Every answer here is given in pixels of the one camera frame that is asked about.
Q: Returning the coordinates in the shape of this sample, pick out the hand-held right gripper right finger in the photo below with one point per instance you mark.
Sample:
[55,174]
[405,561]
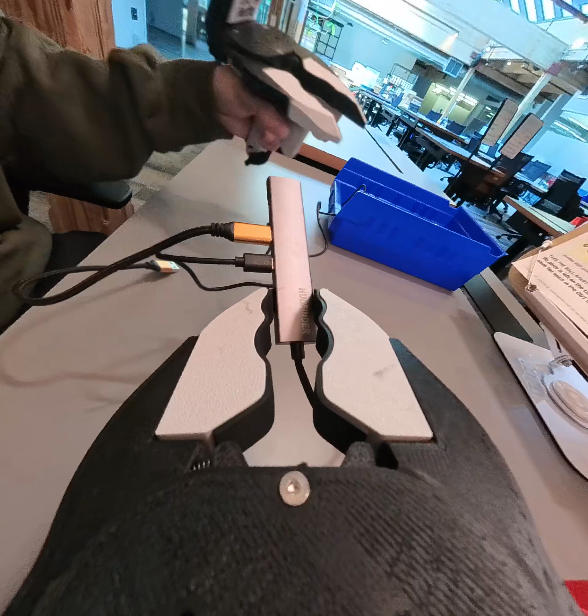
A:
[366,375]

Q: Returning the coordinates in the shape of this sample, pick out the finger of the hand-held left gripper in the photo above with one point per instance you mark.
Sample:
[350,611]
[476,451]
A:
[306,108]
[330,82]

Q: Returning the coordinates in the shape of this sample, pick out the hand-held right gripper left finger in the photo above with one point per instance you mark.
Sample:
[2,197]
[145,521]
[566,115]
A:
[217,375]

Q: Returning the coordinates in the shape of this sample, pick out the grey usb hub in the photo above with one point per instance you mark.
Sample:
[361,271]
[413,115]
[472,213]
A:
[289,240]

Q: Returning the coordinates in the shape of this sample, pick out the person's left hand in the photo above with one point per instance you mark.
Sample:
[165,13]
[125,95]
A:
[241,106]

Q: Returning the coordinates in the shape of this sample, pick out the white-topped wooden-edged table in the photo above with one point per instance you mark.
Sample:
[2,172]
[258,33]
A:
[361,139]

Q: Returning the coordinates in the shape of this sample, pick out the row of office desks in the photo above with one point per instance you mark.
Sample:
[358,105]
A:
[448,139]

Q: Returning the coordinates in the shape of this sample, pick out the blue plastic bin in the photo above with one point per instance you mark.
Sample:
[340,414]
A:
[400,226]

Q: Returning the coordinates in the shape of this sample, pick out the wooden pillar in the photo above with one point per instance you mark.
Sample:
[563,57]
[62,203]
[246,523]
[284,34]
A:
[82,24]

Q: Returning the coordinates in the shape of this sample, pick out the tan divider panel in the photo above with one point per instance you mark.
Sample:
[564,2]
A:
[501,120]
[522,134]

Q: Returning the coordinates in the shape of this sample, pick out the black office chair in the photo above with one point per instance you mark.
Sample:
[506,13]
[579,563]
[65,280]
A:
[111,193]

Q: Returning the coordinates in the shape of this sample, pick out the clear plastic blister packaging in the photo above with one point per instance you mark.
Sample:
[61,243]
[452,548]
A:
[563,433]

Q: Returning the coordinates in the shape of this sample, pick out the person's olive clothing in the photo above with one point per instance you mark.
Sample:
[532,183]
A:
[10,269]

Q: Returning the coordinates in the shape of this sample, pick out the wooden-edged office desk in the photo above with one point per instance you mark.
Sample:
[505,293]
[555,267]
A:
[539,216]

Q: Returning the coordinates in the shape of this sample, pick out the red object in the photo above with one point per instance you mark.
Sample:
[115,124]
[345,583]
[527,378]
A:
[585,599]

